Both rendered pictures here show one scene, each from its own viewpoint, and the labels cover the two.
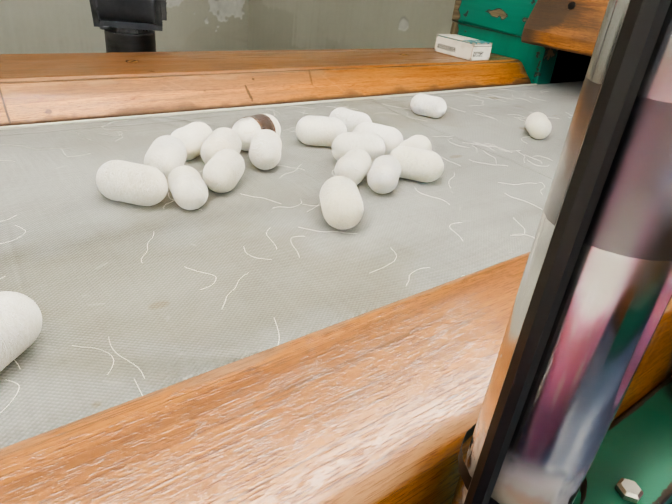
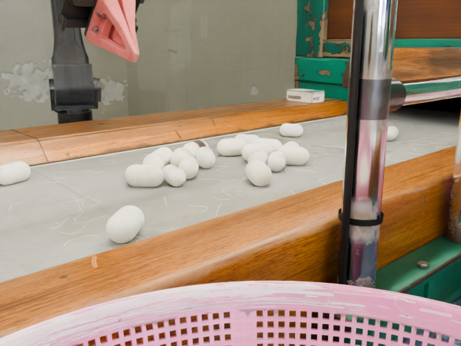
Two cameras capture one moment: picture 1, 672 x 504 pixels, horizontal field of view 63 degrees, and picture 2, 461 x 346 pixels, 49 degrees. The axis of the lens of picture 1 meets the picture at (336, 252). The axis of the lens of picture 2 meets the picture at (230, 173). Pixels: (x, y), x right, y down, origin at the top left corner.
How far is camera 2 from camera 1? 20 cm
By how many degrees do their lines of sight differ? 14
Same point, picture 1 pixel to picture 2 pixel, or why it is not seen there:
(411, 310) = (309, 193)
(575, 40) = not seen: hidden behind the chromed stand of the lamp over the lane
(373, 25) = (230, 93)
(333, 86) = (228, 126)
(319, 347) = (274, 203)
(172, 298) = (190, 215)
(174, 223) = (172, 191)
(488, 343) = not seen: hidden behind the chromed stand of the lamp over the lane
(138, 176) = (150, 169)
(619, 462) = (419, 259)
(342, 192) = (259, 165)
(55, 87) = (69, 140)
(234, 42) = not seen: hidden behind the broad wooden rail
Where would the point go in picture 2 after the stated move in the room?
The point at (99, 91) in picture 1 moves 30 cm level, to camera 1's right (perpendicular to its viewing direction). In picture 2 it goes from (93, 141) to (343, 139)
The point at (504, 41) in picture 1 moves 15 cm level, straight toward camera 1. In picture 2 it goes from (332, 89) to (331, 97)
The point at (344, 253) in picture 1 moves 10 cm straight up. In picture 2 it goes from (266, 194) to (268, 79)
